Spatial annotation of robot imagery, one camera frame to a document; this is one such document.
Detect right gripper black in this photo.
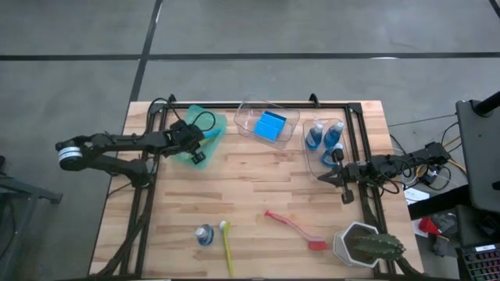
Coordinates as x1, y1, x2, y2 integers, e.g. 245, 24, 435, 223
317, 148, 369, 205

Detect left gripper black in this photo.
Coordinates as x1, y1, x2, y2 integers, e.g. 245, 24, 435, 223
170, 119, 206, 164

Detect blue dish soap bottle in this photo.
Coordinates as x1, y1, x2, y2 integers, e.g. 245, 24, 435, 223
323, 121, 345, 149
320, 142, 345, 168
305, 123, 324, 151
195, 224, 215, 247

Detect red dish brush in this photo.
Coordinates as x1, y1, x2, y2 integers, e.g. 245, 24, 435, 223
263, 209, 330, 252

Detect green translucent plastic tray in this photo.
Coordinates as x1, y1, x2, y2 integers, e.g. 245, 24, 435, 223
171, 104, 228, 171

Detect narrow clear plastic bin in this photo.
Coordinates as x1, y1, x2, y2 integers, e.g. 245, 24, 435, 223
302, 118, 351, 184

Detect wide clear plastic bin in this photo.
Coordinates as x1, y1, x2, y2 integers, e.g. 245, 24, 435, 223
233, 99, 301, 151

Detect white hexagonal plant pot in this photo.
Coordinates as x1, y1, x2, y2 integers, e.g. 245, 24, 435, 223
332, 221, 386, 269

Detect white paper sheet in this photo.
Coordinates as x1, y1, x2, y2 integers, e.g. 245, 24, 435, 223
403, 186, 430, 205

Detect green cactus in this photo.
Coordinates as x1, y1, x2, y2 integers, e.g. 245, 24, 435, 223
353, 233, 407, 261

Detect red plastic object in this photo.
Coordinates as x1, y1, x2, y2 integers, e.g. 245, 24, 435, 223
418, 217, 442, 237

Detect grey fabric item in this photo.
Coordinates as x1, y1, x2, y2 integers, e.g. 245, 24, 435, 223
431, 212, 460, 257

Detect laptop with backlit keyboard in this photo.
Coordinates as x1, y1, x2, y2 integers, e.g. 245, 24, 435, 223
455, 242, 500, 281

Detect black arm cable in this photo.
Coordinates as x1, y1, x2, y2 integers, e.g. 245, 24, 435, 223
147, 97, 217, 136
359, 154, 421, 196

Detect black aluminium table frame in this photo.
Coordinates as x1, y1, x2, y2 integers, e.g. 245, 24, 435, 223
91, 93, 427, 279

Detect black and yellow cables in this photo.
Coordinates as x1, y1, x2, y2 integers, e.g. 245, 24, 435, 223
388, 112, 468, 192

